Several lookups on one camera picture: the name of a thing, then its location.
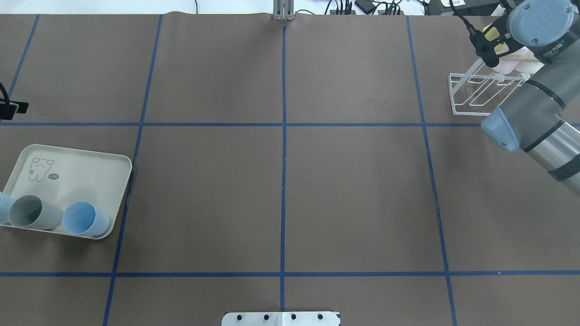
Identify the pink plastic cup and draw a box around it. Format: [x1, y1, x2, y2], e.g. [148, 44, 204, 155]
[493, 47, 531, 74]

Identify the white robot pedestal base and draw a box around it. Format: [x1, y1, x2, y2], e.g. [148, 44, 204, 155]
[221, 311, 341, 326]

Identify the yellow plastic cup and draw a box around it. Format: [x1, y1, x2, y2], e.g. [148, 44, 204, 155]
[481, 24, 512, 56]

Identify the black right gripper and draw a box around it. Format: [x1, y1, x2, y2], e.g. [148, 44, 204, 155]
[469, 27, 515, 68]

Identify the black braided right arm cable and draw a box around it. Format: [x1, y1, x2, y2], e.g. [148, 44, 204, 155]
[446, 0, 481, 37]

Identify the cream serving tray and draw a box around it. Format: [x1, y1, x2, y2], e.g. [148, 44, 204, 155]
[2, 144, 133, 240]

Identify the white wire cup rack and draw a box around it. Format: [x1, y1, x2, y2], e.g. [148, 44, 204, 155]
[447, 58, 531, 117]

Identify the brown table mat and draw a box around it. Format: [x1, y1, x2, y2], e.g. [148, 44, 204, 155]
[1, 13, 579, 326]

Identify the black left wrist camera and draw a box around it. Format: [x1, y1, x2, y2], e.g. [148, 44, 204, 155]
[0, 99, 29, 120]

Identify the white plastic cup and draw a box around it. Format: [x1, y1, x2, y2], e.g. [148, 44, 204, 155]
[514, 57, 544, 75]

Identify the aluminium frame post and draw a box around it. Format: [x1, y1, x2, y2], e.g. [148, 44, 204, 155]
[273, 0, 295, 21]

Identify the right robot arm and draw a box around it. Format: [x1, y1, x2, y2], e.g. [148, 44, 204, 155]
[464, 0, 580, 194]

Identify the black power adapter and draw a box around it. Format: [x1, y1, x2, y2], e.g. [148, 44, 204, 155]
[354, 0, 376, 15]

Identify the grey plastic cup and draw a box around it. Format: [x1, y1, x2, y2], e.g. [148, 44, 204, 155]
[8, 195, 62, 230]

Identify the blue plastic cup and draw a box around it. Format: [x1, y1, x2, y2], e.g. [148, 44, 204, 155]
[62, 201, 111, 237]
[0, 192, 16, 225]

